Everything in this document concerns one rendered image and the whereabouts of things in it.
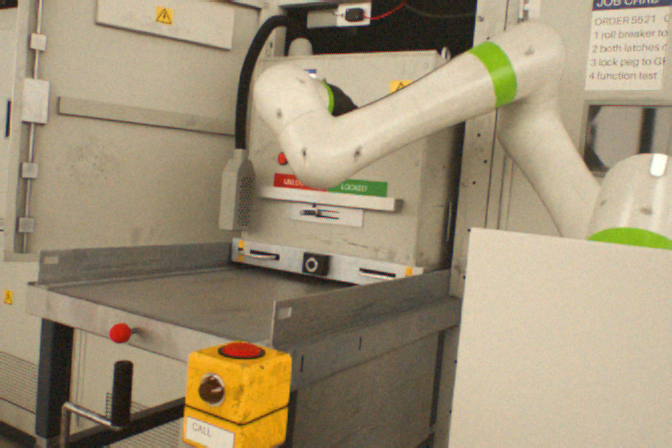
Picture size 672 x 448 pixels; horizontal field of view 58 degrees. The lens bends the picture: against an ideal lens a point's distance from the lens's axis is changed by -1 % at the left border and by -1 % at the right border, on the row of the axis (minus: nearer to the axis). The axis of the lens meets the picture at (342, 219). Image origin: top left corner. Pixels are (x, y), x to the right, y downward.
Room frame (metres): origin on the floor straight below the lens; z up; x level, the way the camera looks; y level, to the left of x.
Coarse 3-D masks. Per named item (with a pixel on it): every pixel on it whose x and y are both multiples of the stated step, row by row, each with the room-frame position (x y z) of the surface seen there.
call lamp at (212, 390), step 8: (208, 376) 0.60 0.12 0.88; (216, 376) 0.60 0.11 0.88; (200, 384) 0.60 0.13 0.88; (208, 384) 0.59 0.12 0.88; (216, 384) 0.59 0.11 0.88; (224, 384) 0.60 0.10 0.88; (200, 392) 0.60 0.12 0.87; (208, 392) 0.59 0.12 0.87; (216, 392) 0.59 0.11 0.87; (224, 392) 0.59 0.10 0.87; (208, 400) 0.59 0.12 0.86; (216, 400) 0.59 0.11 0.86
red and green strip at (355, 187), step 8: (280, 176) 1.54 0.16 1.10; (288, 176) 1.53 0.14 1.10; (280, 184) 1.54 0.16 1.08; (288, 184) 1.52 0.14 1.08; (296, 184) 1.51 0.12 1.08; (344, 184) 1.44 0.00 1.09; (352, 184) 1.43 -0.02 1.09; (360, 184) 1.42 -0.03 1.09; (368, 184) 1.41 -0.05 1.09; (376, 184) 1.40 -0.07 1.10; (384, 184) 1.39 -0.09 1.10; (336, 192) 1.45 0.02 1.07; (344, 192) 1.44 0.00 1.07; (352, 192) 1.43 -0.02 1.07; (360, 192) 1.42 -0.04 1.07; (368, 192) 1.41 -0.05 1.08; (376, 192) 1.40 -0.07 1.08; (384, 192) 1.39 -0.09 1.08
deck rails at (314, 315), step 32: (64, 256) 1.18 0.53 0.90; (96, 256) 1.24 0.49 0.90; (128, 256) 1.31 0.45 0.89; (160, 256) 1.39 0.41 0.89; (192, 256) 1.48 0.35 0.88; (224, 256) 1.58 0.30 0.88; (352, 288) 1.04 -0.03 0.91; (384, 288) 1.15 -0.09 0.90; (416, 288) 1.27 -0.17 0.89; (288, 320) 0.88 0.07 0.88; (320, 320) 0.96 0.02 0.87; (352, 320) 1.05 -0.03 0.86
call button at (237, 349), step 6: (222, 348) 0.64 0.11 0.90; (228, 348) 0.63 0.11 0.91; (234, 348) 0.63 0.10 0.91; (240, 348) 0.63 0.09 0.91; (246, 348) 0.64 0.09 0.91; (252, 348) 0.64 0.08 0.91; (258, 348) 0.64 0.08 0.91; (234, 354) 0.62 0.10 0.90; (240, 354) 0.62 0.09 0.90; (246, 354) 0.62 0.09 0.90; (252, 354) 0.63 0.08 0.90; (258, 354) 0.63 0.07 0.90
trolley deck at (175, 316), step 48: (96, 288) 1.17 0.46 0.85; (144, 288) 1.21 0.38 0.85; (192, 288) 1.26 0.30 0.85; (240, 288) 1.31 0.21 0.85; (288, 288) 1.37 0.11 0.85; (336, 288) 1.43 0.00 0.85; (144, 336) 0.99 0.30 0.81; (192, 336) 0.93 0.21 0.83; (240, 336) 0.91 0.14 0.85; (336, 336) 0.96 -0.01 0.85; (384, 336) 1.09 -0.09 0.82
